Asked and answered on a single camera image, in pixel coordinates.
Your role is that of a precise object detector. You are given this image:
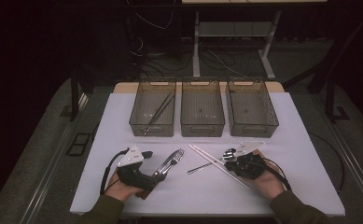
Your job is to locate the aluminium rail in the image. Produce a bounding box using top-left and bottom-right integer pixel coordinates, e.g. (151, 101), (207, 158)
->
(20, 92), (90, 224)
(325, 118), (363, 214)

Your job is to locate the translucent brown plastic bin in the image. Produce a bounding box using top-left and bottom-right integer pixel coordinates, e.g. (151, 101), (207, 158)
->
(225, 77), (280, 138)
(180, 77), (226, 138)
(128, 77), (177, 138)

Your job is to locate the silver metal spoon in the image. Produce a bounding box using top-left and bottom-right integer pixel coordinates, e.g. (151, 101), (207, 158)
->
(187, 147), (237, 175)

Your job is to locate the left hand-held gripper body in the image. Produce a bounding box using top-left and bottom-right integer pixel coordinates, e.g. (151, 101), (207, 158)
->
(117, 145), (160, 191)

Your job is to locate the white metal desk frame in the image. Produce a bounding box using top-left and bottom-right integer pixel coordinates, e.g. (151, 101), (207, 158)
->
(192, 9), (282, 81)

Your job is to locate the long black cable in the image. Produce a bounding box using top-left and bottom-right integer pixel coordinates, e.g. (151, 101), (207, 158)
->
(308, 132), (347, 191)

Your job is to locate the black slanted stand leg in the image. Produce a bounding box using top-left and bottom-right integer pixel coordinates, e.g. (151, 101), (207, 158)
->
(283, 12), (363, 94)

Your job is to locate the person's left hand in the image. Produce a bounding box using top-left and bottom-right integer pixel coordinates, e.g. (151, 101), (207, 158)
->
(105, 172), (145, 202)

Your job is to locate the bundle of floor cables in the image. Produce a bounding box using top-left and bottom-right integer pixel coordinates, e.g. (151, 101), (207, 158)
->
(129, 34), (248, 78)

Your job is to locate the black metal stand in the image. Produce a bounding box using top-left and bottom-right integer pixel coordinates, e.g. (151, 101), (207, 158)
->
(70, 66), (91, 122)
(325, 78), (351, 123)

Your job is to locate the white hanging cable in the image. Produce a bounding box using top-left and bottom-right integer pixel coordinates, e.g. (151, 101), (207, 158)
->
(134, 10), (175, 32)

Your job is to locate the silver metal fork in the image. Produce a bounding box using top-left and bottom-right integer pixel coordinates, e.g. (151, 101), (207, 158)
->
(164, 148), (185, 172)

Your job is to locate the person's right hand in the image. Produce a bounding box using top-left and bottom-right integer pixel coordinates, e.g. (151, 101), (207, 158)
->
(250, 161), (286, 200)

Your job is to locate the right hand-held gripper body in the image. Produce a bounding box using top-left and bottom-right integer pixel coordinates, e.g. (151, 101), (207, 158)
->
(231, 141), (268, 180)

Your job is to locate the white table mat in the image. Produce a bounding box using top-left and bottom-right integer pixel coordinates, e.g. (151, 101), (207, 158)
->
(69, 91), (346, 217)

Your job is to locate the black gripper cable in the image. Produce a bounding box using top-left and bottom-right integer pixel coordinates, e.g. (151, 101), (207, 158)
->
(100, 148), (131, 196)
(262, 158), (293, 192)

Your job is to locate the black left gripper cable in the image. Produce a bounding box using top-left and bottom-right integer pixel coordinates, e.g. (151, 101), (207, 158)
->
(100, 148), (131, 196)

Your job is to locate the silver metal chopstick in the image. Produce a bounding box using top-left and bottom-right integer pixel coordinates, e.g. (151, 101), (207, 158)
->
(145, 92), (175, 135)
(143, 91), (174, 136)

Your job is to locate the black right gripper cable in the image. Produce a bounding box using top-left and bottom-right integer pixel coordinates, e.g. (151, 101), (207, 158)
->
(262, 158), (293, 192)

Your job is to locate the black rectangular floor frame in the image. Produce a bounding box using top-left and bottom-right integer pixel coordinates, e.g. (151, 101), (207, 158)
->
(65, 133), (92, 157)

